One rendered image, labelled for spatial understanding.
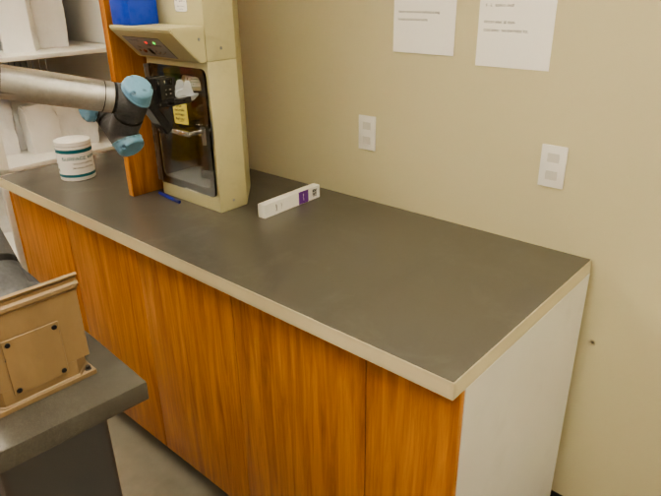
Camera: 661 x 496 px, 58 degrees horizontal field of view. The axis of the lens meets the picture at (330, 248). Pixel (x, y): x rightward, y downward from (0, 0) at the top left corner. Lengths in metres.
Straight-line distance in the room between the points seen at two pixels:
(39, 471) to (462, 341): 0.84
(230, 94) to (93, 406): 1.09
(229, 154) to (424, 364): 1.04
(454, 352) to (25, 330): 0.80
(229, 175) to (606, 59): 1.12
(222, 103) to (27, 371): 1.04
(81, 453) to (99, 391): 0.14
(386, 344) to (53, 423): 0.63
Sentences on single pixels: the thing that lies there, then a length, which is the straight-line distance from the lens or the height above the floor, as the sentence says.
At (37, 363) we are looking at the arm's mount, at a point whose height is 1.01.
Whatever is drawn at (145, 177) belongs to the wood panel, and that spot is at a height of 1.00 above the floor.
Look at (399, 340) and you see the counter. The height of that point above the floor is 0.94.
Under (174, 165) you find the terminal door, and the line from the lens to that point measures 2.11.
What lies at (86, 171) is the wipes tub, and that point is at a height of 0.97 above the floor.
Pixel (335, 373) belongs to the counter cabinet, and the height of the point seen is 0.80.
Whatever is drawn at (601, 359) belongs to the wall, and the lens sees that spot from 1.89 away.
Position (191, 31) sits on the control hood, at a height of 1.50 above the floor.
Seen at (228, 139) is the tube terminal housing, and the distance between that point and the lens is 1.95.
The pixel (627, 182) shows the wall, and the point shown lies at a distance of 1.68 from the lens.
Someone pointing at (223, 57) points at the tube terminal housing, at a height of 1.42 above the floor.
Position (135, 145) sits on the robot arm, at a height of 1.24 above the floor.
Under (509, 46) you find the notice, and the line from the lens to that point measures 1.74.
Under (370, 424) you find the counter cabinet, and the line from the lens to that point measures 1.42.
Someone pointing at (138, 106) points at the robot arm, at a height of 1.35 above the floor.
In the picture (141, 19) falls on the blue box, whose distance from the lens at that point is 2.00.
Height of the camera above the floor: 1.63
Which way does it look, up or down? 24 degrees down
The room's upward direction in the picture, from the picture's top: 1 degrees counter-clockwise
